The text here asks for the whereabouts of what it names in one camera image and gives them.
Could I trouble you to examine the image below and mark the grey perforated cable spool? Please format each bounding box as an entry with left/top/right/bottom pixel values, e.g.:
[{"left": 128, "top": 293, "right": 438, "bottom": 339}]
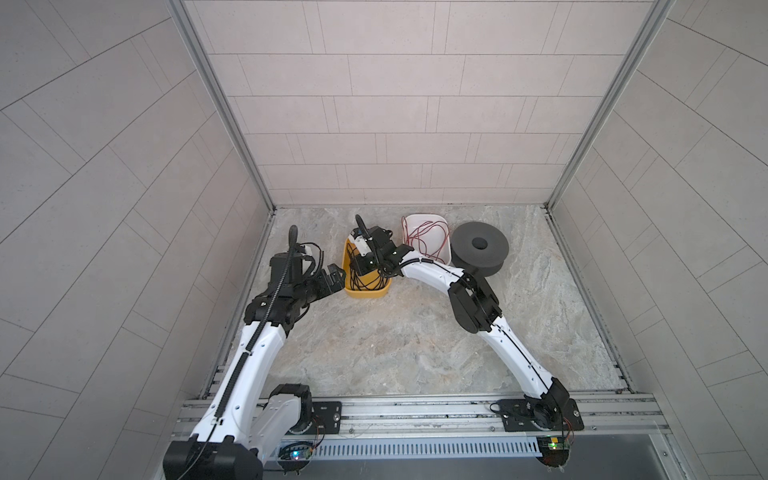
[{"left": 450, "top": 221, "right": 510, "bottom": 277}]

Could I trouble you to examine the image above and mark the right circuit board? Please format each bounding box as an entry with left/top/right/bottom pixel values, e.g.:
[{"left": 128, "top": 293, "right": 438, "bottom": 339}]
[{"left": 536, "top": 437, "right": 571, "bottom": 468}]

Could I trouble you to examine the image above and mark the white plastic tray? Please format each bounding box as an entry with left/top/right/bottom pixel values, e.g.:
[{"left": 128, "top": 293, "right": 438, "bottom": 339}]
[{"left": 401, "top": 214, "right": 451, "bottom": 265}]

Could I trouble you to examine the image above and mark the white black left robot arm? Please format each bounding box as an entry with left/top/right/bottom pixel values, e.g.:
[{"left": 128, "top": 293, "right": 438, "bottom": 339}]
[{"left": 162, "top": 226, "right": 345, "bottom": 479}]

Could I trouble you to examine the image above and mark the left circuit board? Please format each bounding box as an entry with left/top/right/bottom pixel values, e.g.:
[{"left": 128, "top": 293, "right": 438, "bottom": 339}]
[{"left": 278, "top": 441, "right": 315, "bottom": 462}]

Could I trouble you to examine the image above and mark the aluminium corner post left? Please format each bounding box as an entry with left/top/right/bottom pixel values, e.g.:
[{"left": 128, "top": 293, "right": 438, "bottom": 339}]
[{"left": 167, "top": 0, "right": 276, "bottom": 216}]

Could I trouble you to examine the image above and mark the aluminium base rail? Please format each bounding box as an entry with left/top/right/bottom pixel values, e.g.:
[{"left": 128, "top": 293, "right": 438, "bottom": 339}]
[{"left": 322, "top": 391, "right": 671, "bottom": 445}]

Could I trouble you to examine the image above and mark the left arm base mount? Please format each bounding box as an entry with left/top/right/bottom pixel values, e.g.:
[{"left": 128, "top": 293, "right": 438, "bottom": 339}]
[{"left": 287, "top": 401, "right": 343, "bottom": 436}]

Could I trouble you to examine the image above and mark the aluminium corner post right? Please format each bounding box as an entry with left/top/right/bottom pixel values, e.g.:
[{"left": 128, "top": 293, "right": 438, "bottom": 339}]
[{"left": 544, "top": 0, "right": 675, "bottom": 212}]

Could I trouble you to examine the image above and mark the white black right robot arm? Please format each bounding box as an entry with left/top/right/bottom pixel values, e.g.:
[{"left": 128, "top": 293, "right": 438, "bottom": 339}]
[{"left": 349, "top": 215, "right": 584, "bottom": 434}]

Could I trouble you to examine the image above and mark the circuit board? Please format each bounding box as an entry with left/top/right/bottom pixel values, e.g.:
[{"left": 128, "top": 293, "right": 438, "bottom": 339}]
[
  {"left": 278, "top": 441, "right": 315, "bottom": 462},
  {"left": 536, "top": 437, "right": 571, "bottom": 468}
]

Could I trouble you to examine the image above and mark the yellow plastic tray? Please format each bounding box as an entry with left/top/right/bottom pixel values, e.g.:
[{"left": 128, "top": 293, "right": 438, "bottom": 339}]
[{"left": 342, "top": 239, "right": 391, "bottom": 299}]

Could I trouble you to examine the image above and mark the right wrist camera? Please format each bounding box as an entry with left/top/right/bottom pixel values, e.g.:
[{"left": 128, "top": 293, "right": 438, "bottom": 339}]
[{"left": 348, "top": 214, "right": 371, "bottom": 256}]

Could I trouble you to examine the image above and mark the red cable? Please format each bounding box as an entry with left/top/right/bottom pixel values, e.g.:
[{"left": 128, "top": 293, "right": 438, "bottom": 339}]
[{"left": 402, "top": 218, "right": 451, "bottom": 263}]

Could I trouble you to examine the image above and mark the aluminium corner post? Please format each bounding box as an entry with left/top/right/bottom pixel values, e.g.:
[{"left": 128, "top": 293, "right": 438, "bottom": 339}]
[
  {"left": 167, "top": 0, "right": 276, "bottom": 216},
  {"left": 544, "top": 0, "right": 675, "bottom": 212}
]

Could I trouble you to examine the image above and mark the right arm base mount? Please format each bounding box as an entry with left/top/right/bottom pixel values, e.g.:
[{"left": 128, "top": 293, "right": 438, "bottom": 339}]
[{"left": 489, "top": 398, "right": 584, "bottom": 434}]

